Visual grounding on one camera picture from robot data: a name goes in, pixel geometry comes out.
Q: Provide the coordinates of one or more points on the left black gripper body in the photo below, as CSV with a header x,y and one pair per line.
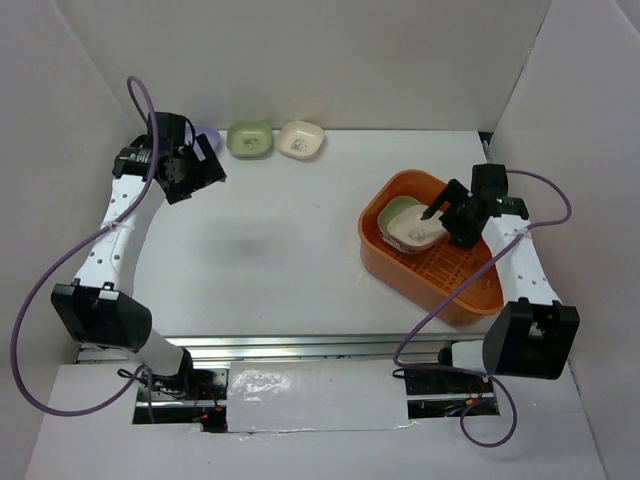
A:
x,y
194,174

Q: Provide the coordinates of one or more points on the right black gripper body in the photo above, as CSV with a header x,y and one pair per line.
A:
x,y
456,221

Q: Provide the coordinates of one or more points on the purple plate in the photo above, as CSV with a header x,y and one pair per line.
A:
x,y
212,134

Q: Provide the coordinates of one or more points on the cream plate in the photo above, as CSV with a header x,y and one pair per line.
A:
x,y
408,232
300,140

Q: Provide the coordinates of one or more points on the green plate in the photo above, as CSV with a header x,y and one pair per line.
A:
x,y
249,139
395,207

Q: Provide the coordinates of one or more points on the green plate back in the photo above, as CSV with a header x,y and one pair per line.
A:
x,y
249,139

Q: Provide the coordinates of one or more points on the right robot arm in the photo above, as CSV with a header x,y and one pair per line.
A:
x,y
534,332

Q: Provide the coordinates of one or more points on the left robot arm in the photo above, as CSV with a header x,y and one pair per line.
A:
x,y
97,307

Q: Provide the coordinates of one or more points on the orange plastic bin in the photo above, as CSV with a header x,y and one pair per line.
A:
x,y
427,278

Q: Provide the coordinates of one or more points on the white foil cover sheet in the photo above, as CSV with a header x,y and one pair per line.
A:
x,y
310,396

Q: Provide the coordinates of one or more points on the aluminium rail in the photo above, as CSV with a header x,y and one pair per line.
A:
x,y
214,350

